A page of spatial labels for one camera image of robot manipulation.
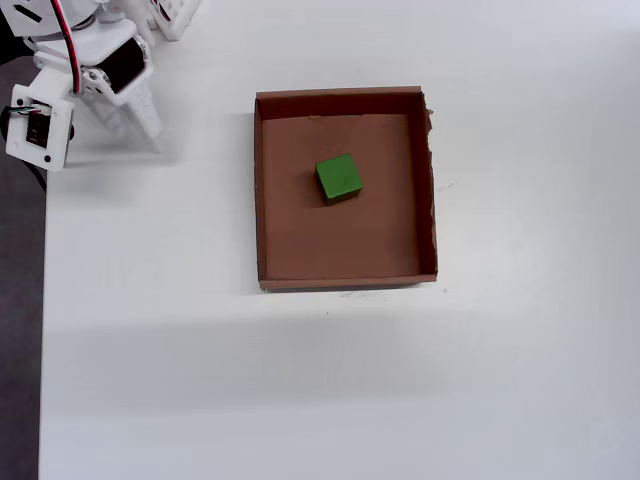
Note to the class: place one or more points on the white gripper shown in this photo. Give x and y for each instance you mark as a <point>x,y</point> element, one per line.
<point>129,61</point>

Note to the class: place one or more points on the green cube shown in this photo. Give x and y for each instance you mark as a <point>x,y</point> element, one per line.
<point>339,175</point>

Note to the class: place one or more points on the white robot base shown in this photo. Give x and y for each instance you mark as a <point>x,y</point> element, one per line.
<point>175,20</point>

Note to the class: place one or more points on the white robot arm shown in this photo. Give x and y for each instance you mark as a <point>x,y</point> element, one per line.
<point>30,20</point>

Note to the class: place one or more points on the brown cardboard box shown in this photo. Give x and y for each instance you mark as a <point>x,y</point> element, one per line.
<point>350,240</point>

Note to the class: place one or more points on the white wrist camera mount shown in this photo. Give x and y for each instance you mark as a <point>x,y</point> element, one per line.
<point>56,135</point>

